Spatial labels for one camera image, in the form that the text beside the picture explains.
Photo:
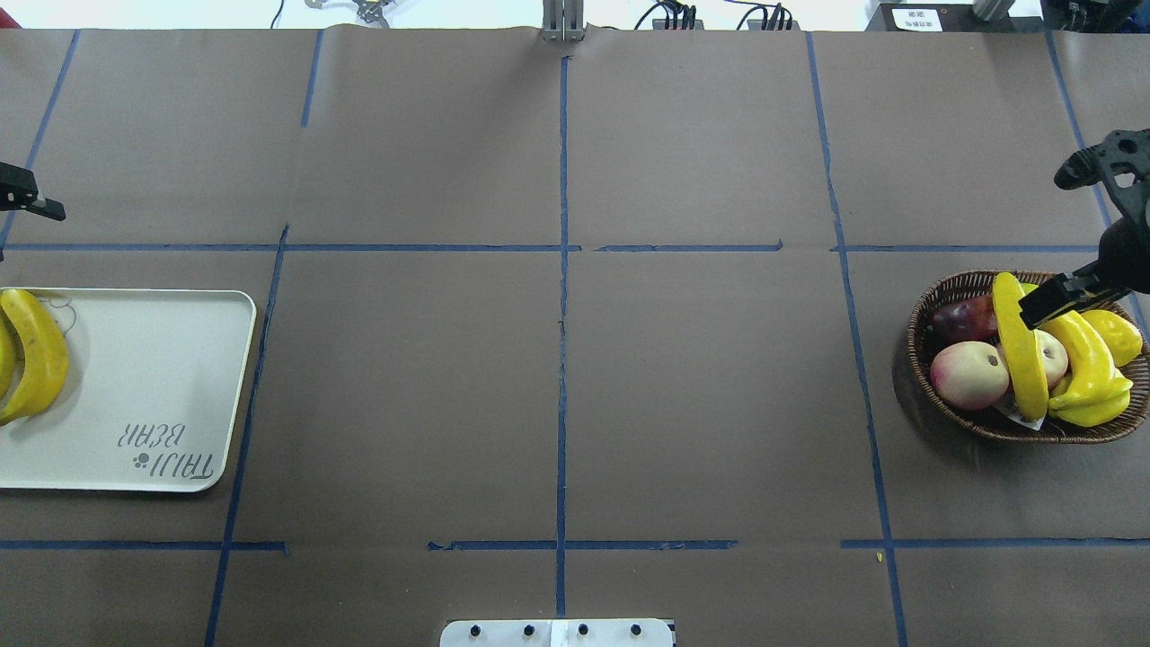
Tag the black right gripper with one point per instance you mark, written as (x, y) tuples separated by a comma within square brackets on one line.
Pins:
[(1130, 255)]

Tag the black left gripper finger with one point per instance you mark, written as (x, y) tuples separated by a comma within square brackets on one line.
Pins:
[(19, 191)]

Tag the yellow banana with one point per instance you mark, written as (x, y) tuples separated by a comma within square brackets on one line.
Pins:
[(45, 355), (1093, 377), (1021, 348), (8, 357)]

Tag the yellow green apple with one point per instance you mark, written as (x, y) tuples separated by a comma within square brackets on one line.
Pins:
[(1053, 357)]

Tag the yellow lemon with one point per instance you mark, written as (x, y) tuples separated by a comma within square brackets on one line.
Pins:
[(1121, 337)]

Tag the yellow starfruit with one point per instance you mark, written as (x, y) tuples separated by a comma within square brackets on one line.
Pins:
[(1114, 403)]

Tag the red yellow peach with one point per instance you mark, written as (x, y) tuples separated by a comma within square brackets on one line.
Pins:
[(969, 376)]

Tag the white bear tray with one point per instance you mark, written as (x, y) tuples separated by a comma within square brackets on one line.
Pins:
[(153, 390)]

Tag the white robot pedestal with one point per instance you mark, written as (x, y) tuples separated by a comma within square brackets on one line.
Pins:
[(627, 631)]

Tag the aluminium frame post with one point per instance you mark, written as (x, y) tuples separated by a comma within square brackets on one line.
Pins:
[(563, 20)]

